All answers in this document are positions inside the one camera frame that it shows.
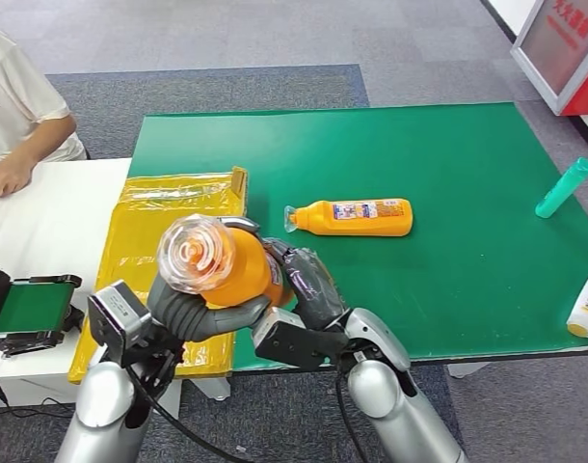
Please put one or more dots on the white table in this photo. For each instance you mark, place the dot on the white table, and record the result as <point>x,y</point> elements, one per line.
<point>53,217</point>

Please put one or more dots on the orange bottle with clear cap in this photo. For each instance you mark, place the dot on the orange bottle with clear cap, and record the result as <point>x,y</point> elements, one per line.
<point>245,268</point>

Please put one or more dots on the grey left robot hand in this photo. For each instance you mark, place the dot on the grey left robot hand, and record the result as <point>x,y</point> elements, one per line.
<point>198,316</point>

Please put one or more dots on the green table mat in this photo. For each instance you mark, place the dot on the green table mat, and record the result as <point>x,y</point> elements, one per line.
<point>443,166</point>

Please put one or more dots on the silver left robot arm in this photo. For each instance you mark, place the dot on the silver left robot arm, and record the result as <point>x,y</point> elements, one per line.
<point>106,409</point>

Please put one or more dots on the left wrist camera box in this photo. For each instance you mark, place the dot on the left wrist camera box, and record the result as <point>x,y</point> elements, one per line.
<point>118,319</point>

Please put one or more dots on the yellow plastic bag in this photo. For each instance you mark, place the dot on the yellow plastic bag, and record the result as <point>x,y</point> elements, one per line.
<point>135,236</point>

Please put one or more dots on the person's forearm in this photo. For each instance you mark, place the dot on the person's forearm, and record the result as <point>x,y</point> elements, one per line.
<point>48,144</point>

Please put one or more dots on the teal plastic bottle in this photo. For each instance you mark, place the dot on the teal plastic bottle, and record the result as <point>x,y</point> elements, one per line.
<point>561,190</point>

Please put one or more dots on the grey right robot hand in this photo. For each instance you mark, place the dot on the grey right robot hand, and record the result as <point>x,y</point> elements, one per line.
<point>308,287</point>

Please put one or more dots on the clear plastic wrap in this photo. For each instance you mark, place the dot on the clear plastic wrap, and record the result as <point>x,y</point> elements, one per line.
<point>313,287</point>

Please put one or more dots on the white and red sign stand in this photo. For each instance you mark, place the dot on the white and red sign stand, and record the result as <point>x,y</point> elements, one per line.
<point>559,51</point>

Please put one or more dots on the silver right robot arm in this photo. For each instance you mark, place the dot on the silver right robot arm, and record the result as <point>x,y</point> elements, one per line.
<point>400,402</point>

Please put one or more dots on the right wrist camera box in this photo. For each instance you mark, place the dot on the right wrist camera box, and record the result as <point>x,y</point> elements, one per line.
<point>289,342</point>

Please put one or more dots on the orange bottle with printed label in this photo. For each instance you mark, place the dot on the orange bottle with printed label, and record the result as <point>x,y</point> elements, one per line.
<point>361,218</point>

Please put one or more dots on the small green belt conveyor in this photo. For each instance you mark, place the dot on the small green belt conveyor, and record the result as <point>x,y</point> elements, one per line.
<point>29,310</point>

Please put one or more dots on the person's hand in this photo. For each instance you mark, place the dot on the person's hand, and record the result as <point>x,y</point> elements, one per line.
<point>4,179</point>

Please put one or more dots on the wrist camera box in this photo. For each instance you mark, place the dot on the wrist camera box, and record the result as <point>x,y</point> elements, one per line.
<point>289,342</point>
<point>118,319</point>

